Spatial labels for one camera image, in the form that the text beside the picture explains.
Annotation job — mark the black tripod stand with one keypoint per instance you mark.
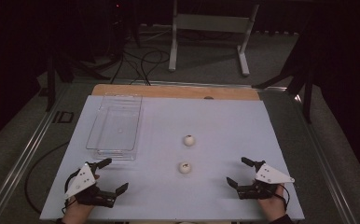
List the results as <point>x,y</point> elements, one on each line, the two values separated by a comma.
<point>302,77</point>
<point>57,71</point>

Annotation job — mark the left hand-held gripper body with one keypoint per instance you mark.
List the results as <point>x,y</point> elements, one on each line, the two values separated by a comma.
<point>81,182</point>

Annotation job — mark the person's left hand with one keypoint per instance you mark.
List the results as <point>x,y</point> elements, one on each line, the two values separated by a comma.
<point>77,213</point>

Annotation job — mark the white ping pong ball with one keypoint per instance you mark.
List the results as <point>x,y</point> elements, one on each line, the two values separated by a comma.
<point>184,168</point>
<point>189,140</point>

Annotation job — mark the metal floor rail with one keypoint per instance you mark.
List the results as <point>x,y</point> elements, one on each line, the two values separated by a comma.
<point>322,155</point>
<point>22,155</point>

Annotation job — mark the clear plastic container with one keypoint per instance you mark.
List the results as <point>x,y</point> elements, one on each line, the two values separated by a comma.
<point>116,127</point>

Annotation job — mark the person's right hand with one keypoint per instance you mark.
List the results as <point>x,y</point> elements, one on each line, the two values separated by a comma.
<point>274,207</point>

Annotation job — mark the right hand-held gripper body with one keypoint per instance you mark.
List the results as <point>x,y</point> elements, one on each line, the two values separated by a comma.
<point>270,175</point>

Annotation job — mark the white metal stand frame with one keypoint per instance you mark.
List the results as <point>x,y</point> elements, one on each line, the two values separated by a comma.
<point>210,23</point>

